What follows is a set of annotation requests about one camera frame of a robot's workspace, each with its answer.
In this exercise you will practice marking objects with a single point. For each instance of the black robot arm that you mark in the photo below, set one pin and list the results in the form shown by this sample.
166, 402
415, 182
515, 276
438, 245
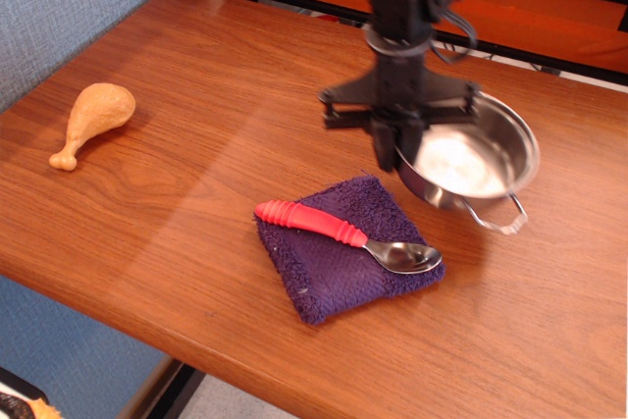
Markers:
413, 21

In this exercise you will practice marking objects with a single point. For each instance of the plastic toy chicken drumstick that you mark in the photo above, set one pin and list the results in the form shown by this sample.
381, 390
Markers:
99, 108

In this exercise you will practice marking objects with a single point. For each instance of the purple folded cloth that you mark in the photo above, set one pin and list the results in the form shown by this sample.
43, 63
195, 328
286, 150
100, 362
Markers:
324, 277

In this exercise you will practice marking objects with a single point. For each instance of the small stainless steel pot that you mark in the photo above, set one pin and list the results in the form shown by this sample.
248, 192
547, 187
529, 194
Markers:
475, 166

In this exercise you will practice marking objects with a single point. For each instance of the red handled metal spoon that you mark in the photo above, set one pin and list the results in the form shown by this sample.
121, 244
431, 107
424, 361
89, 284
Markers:
404, 258

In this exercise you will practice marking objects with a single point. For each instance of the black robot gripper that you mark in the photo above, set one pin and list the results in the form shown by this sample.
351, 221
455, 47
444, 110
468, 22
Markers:
399, 89

